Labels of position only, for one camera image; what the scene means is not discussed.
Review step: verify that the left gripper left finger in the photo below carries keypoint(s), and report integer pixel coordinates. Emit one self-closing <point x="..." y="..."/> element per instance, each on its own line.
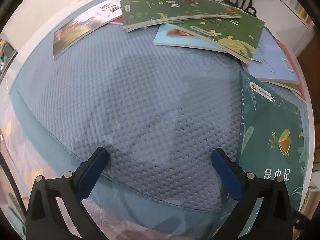
<point x="44" y="219"/>

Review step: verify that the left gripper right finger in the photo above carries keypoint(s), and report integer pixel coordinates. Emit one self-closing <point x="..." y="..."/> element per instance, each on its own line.
<point x="274" y="219"/>

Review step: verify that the teal mantis insect book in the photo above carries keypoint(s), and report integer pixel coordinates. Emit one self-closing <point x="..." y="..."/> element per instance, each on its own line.
<point x="271" y="141"/>

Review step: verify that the green insect book 03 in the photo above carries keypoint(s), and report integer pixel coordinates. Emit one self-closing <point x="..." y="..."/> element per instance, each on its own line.
<point x="236" y="36"/>

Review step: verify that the white rabbit hill book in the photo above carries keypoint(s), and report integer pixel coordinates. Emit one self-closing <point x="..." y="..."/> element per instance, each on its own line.
<point x="85" y="23"/>

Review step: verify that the green beetle insect book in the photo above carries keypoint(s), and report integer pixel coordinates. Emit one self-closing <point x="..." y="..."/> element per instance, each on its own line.
<point x="138" y="14"/>

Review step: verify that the olive green book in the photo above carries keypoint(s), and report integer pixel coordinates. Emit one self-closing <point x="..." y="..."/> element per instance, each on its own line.
<point x="291" y="86"/>

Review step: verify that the blue quilted table mat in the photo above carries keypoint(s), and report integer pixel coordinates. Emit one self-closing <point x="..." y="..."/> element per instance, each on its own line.
<point x="159" y="111"/>

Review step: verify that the light blue back cover book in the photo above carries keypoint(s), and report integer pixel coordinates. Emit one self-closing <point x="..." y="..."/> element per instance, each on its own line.
<point x="270" y="63"/>

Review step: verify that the coral red book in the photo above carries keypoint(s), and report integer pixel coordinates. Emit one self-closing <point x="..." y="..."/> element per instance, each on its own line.
<point x="294" y="67"/>

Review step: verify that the red fairy tale book 01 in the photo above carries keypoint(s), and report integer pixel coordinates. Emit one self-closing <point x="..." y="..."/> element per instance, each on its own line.
<point x="117" y="21"/>

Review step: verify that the light blue bottom book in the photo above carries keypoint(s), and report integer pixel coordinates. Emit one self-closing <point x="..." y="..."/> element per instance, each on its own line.
<point x="169" y="36"/>

